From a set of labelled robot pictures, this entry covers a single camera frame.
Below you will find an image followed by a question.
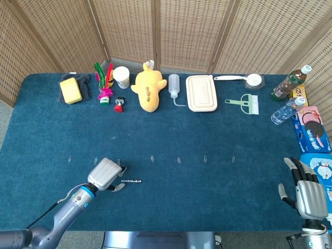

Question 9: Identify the clear water bottle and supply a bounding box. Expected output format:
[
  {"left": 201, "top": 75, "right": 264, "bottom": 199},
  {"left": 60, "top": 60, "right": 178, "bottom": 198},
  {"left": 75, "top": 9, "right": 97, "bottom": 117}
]
[{"left": 270, "top": 97, "right": 307, "bottom": 126}]

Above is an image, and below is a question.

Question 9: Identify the green handled white brush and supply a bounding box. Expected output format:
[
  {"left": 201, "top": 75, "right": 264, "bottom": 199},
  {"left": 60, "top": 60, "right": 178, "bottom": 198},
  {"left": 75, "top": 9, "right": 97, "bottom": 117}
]
[{"left": 224, "top": 93, "right": 260, "bottom": 115}]

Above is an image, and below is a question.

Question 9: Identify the yellow plush toy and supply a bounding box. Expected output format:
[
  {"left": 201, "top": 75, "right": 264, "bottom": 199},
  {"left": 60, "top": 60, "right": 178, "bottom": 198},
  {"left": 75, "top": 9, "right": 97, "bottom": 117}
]
[{"left": 130, "top": 60, "right": 168, "bottom": 113}]

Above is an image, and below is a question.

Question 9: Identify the dark grey cloth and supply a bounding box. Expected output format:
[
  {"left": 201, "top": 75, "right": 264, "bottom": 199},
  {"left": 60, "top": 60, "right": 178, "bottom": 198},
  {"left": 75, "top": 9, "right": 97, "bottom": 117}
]
[{"left": 58, "top": 73, "right": 93, "bottom": 104}]

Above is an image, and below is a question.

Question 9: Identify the beige lidded lunch box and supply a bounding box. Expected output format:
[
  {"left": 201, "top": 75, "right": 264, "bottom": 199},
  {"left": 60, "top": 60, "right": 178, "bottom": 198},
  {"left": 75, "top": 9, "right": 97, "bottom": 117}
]
[{"left": 185, "top": 75, "right": 218, "bottom": 113}]

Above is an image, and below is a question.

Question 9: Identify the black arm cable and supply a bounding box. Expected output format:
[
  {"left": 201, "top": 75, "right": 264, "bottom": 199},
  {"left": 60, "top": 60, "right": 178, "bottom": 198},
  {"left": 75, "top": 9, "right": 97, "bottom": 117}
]
[
  {"left": 25, "top": 185, "right": 84, "bottom": 229},
  {"left": 286, "top": 232, "right": 305, "bottom": 249}
]

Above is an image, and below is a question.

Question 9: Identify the yellow sponge block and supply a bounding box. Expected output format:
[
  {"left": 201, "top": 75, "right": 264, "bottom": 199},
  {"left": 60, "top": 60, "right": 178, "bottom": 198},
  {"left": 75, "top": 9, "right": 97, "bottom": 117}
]
[{"left": 59, "top": 77, "right": 83, "bottom": 105}]

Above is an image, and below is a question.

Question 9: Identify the blue carpet table cover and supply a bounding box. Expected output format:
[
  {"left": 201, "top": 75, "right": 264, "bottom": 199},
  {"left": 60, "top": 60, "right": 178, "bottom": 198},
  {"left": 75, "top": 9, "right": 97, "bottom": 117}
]
[{"left": 0, "top": 72, "right": 332, "bottom": 232}]

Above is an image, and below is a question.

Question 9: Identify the yellow snack box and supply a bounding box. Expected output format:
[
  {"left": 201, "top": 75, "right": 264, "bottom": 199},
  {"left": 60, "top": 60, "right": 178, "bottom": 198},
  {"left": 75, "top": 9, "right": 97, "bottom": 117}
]
[{"left": 289, "top": 83, "right": 308, "bottom": 107}]

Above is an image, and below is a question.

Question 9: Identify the colourful feather shuttlecock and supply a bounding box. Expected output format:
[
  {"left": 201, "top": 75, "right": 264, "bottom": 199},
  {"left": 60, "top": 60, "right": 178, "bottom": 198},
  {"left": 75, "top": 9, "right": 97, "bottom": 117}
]
[{"left": 93, "top": 62, "right": 115, "bottom": 106}]

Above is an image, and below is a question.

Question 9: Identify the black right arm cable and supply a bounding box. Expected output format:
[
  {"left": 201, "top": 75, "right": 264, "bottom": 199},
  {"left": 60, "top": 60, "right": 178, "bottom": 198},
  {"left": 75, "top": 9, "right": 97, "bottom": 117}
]
[{"left": 286, "top": 232, "right": 305, "bottom": 249}]

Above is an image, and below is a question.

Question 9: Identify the white plastic ladle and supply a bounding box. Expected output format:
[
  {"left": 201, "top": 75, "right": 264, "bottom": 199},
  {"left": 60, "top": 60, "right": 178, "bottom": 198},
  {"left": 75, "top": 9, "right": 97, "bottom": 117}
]
[{"left": 213, "top": 73, "right": 262, "bottom": 88}]

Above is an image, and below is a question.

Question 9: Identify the green tea bottle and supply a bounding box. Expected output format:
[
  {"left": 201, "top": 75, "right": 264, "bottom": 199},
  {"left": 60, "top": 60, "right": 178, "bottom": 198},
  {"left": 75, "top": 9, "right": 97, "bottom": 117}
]
[{"left": 270, "top": 64, "right": 312, "bottom": 102}]

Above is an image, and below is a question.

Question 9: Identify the woven wooden folding screen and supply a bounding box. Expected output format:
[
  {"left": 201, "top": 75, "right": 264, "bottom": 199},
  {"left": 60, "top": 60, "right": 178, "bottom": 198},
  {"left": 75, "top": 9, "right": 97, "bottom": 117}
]
[{"left": 0, "top": 0, "right": 332, "bottom": 135}]

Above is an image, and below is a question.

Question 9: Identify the white paper cup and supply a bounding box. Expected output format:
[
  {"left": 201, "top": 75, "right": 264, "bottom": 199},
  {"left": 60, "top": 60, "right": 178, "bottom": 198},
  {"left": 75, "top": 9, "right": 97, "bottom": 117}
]
[{"left": 112, "top": 66, "right": 131, "bottom": 89}]

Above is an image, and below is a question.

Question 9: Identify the stack of foil dishes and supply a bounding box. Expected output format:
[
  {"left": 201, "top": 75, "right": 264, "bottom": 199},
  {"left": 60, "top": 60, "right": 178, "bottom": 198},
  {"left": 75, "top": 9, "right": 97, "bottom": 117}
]
[{"left": 243, "top": 75, "right": 266, "bottom": 91}]

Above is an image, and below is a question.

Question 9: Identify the blue pink cookie box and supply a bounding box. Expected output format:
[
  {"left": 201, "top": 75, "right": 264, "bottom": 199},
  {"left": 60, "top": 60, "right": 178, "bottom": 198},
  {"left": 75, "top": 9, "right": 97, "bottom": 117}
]
[{"left": 290, "top": 105, "right": 331, "bottom": 153}]

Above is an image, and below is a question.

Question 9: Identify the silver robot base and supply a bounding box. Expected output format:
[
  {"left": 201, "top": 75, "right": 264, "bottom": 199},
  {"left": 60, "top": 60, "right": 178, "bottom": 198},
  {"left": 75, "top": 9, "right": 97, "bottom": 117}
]
[{"left": 102, "top": 231, "right": 216, "bottom": 249}]

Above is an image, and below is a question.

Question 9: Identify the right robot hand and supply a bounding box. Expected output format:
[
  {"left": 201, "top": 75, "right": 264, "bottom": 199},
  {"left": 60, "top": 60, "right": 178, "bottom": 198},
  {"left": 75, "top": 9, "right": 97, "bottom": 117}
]
[{"left": 278, "top": 156, "right": 329, "bottom": 221}]

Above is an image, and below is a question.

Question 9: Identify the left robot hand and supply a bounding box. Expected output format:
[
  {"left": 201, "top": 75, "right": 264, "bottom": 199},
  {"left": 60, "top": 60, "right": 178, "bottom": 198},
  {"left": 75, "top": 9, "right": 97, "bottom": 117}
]
[{"left": 87, "top": 157, "right": 128, "bottom": 192}]

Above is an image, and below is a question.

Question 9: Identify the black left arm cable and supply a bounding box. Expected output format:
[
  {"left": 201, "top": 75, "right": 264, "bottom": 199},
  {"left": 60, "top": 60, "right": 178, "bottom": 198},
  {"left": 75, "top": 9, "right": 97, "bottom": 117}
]
[{"left": 25, "top": 185, "right": 84, "bottom": 229}]

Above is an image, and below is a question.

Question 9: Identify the clear plastic wash bottle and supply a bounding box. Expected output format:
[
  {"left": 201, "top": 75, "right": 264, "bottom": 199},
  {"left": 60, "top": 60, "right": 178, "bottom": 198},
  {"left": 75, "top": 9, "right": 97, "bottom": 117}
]
[{"left": 168, "top": 74, "right": 188, "bottom": 107}]

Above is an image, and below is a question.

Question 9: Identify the blue detergent bottle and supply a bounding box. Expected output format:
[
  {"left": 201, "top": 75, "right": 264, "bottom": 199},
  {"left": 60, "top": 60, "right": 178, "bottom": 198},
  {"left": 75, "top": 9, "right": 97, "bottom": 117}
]
[{"left": 299, "top": 153, "right": 332, "bottom": 229}]

